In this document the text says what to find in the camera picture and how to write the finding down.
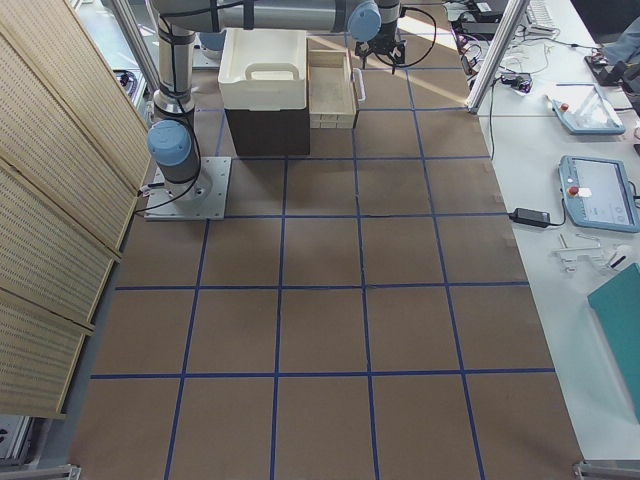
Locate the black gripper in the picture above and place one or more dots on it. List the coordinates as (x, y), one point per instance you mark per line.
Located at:
(382, 45)

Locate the wooden drawer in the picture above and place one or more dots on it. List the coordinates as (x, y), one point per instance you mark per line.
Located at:
(333, 101)

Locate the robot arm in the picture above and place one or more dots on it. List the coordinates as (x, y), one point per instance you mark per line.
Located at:
(175, 148)

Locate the dark drawer cabinet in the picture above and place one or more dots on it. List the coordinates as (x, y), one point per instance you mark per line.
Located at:
(270, 133)

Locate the cream plastic tray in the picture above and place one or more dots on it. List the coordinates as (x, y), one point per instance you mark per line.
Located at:
(264, 70)

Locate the teach pendant far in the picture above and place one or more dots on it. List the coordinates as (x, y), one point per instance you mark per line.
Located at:
(582, 109)

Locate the teach pendant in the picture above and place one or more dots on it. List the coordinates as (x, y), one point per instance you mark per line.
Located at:
(582, 109)
(597, 194)

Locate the black power adapter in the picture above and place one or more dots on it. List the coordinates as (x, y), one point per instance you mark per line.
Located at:
(530, 217)

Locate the teach pendant near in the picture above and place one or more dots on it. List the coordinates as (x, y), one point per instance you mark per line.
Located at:
(597, 194)

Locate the clear acrylic parts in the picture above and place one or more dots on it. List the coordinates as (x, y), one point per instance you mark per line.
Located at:
(581, 248)

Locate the perforated wooden panel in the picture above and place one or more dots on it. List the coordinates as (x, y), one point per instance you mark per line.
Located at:
(73, 155)

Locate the white drawer handle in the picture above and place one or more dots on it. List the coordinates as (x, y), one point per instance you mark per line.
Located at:
(358, 80)

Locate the aluminium frame post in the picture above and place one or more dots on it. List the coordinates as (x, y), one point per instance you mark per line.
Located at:
(514, 11)

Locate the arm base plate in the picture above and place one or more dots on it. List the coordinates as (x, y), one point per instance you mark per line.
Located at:
(205, 200)

